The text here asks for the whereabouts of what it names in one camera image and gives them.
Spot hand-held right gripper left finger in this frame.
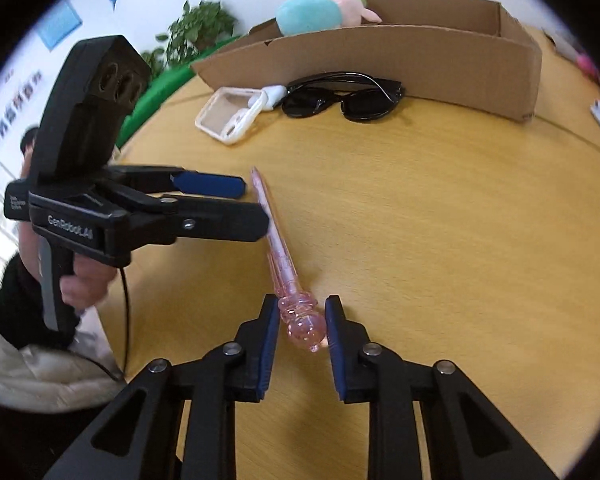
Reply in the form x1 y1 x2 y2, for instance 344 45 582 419
42 294 281 480

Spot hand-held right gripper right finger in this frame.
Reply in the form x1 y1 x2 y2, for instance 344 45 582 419
325 296 561 480

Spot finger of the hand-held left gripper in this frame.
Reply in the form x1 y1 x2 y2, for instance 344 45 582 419
105 163 247 199
100 182 272 250

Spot white clear phone case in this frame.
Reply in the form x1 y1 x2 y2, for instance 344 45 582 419
195 86 267 147

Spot pink transparent pen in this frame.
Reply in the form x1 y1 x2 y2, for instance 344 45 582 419
250 166 329 356

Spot black sunglasses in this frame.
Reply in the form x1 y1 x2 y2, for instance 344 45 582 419
280 72 407 122

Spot cardboard box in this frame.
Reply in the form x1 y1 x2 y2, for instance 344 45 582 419
190 0 545 123

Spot person's left hand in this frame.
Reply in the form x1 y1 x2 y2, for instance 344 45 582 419
59 255 120 312

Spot green cloth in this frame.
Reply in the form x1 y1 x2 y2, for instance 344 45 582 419
116 65 198 151

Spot small potted green plant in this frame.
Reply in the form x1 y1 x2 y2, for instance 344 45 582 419
140 47 169 79

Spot large potted green plant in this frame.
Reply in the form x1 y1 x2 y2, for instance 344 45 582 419
155 0 241 68

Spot teal and pink plush toy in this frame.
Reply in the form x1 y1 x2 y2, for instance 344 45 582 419
276 0 383 37

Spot person's white jacket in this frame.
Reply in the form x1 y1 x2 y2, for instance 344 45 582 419
0 325 127 414

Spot grey cloth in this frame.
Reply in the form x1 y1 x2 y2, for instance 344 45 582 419
544 29 582 62

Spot row of wall photos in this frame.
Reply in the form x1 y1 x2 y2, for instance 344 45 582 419
0 70 46 171

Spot blue wall poster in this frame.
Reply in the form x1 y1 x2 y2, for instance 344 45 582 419
35 0 84 51

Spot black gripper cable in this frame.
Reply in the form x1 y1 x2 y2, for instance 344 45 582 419
96 266 131 383

